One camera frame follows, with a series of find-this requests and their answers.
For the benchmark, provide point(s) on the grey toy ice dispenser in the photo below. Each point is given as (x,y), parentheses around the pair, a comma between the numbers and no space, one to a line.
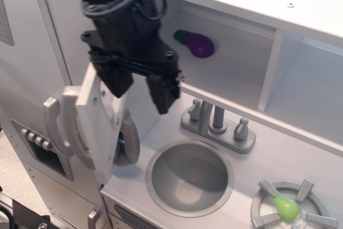
(43,150)

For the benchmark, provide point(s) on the grey toy stove burner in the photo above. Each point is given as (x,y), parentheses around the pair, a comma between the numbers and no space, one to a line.
(313,211)

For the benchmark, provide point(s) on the grey fridge door handle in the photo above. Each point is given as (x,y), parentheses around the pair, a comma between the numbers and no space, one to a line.
(51,111)

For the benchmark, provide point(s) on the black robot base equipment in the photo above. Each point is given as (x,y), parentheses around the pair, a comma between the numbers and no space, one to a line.
(16,215)

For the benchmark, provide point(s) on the grey lower door handle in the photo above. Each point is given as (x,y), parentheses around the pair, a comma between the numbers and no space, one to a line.
(97,219)

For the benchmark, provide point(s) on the green toy pear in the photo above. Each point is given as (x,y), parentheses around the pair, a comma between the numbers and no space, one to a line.
(287,209)

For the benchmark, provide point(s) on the white toy kitchen cabinet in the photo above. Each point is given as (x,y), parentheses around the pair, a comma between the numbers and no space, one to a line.
(276,62)

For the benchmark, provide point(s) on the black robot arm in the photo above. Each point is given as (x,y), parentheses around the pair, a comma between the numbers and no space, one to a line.
(126,41)

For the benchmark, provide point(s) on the grey toy faucet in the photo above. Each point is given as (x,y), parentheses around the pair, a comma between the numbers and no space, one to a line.
(208,121)

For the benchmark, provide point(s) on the grey oven control panel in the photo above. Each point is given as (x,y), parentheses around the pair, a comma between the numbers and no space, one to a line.
(132,219)

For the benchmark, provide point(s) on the white toy microwave door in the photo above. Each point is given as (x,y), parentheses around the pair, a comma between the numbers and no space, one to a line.
(100,114)

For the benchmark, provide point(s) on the grey toy wall phone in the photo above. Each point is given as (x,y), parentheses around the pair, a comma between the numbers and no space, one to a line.
(128,144)

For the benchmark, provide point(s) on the round grey toy sink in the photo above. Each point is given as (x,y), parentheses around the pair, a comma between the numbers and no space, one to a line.
(189,178)

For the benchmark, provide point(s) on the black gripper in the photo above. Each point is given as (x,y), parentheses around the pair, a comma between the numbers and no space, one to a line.
(126,41)

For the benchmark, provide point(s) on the purple toy eggplant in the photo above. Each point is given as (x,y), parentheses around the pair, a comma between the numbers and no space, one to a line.
(200,46)

